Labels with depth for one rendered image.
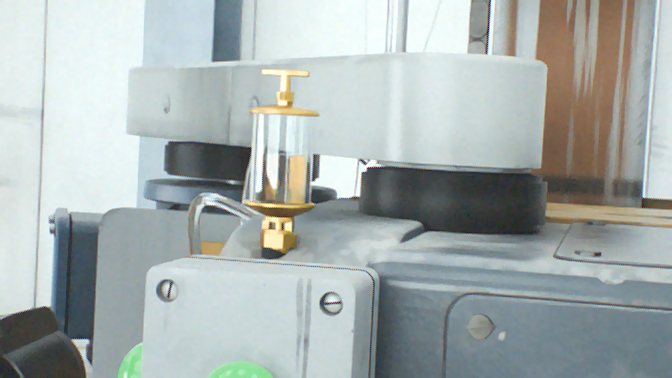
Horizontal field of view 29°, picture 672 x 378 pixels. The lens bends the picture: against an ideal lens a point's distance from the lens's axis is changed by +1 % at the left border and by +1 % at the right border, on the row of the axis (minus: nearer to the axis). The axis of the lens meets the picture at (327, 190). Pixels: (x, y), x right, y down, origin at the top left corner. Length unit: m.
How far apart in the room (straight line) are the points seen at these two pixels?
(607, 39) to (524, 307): 0.51
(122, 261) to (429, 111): 0.39
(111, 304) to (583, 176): 0.35
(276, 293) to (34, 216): 5.82
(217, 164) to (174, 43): 4.57
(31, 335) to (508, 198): 0.31
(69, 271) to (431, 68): 0.43
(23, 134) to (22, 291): 0.74
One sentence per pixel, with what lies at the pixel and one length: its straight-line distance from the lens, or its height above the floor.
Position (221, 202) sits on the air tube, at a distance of 0.60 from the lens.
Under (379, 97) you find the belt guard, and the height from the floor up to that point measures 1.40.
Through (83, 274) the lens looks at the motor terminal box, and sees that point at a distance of 0.95.
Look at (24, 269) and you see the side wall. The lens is 6.30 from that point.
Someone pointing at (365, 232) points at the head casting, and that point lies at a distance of 0.54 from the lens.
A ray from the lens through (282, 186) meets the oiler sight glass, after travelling 0.51.
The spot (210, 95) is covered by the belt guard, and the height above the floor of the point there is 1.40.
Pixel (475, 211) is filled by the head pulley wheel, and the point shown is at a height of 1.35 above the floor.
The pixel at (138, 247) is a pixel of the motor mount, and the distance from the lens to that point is 0.92.
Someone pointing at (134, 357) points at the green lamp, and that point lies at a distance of 0.47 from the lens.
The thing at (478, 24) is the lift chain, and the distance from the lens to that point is 1.03.
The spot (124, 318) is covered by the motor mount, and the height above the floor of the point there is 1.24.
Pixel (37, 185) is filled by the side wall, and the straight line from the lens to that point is 6.24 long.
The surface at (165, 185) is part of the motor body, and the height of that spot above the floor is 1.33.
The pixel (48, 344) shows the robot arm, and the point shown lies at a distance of 0.78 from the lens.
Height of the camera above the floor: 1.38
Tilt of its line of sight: 3 degrees down
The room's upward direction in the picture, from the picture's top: 3 degrees clockwise
